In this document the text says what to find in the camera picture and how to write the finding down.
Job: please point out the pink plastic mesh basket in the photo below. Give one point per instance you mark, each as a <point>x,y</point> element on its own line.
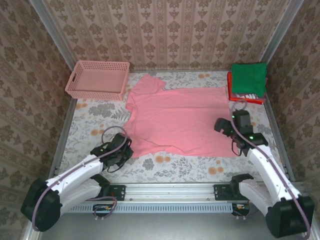
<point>97,85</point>

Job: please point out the black base connector port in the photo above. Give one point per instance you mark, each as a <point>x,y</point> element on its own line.
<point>102,211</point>
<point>241,211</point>

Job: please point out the aluminium frame post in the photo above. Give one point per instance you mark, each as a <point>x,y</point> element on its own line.
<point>281,31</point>
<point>56,35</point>

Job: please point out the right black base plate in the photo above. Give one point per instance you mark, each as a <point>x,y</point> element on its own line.
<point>220,192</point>

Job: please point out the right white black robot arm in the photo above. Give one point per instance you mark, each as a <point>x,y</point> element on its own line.
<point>287,217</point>

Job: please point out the green folded t-shirt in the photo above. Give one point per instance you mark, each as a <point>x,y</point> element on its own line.
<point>247,80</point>

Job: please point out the grey sheet metal panel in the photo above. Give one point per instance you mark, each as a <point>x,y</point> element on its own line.
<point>170,227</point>

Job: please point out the orange folded t-shirt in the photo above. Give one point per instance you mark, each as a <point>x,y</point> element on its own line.
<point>230,97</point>

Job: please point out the grey printed folded t-shirt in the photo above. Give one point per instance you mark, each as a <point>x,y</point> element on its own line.
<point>246,96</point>

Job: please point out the pink t-shirt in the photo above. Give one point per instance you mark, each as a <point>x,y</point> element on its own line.
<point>180,120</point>

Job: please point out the left black wrist camera box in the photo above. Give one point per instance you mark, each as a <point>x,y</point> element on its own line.
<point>121,140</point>

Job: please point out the right black wrist camera box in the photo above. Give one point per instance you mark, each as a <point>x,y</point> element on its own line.
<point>241,119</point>

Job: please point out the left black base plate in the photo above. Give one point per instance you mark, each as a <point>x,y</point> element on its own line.
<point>120,192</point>

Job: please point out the floral patterned table cover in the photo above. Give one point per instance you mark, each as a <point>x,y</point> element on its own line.
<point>175,172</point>

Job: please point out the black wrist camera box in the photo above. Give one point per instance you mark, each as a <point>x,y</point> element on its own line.
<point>241,119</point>
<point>121,140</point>

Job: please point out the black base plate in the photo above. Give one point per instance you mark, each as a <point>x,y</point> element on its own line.
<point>220,192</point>
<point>120,192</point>

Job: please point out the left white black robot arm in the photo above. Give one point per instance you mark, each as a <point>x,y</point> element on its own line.
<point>47,200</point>

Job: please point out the aluminium front rail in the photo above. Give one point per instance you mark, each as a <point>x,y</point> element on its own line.
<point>170,191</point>

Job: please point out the aluminium side rail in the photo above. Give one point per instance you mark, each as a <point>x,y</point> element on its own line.
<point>66,125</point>
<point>273,125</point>

